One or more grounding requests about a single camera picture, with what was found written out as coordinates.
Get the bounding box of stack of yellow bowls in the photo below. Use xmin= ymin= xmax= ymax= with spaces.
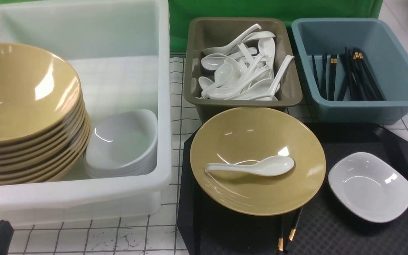
xmin=0 ymin=42 xmax=92 ymax=186

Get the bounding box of small white sauce dish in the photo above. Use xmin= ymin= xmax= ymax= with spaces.
xmin=328 ymin=152 xmax=408 ymax=223

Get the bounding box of pile of white spoons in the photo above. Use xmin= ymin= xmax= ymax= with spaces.
xmin=191 ymin=24 xmax=294 ymax=101

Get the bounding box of bundle of black chopsticks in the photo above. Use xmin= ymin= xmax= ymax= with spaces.
xmin=308 ymin=47 xmax=386 ymax=102

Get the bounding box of stack of white dishes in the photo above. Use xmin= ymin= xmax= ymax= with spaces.
xmin=83 ymin=109 xmax=158 ymax=178

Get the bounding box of yellow noodle bowl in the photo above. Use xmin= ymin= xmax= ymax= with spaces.
xmin=189 ymin=108 xmax=327 ymax=216

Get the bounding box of white ceramic soup spoon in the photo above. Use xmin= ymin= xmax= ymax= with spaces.
xmin=204 ymin=155 xmax=295 ymax=176

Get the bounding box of black chopstick gold band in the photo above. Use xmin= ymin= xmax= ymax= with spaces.
xmin=284 ymin=206 xmax=304 ymax=254
xmin=277 ymin=214 xmax=285 ymax=255

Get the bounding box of blue plastic chopstick bin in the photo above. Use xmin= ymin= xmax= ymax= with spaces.
xmin=291 ymin=18 xmax=408 ymax=125

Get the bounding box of large white plastic tub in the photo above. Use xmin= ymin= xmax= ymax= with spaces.
xmin=0 ymin=0 xmax=172 ymax=227

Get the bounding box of brown plastic spoon bin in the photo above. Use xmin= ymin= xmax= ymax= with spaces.
xmin=183 ymin=17 xmax=303 ymax=121

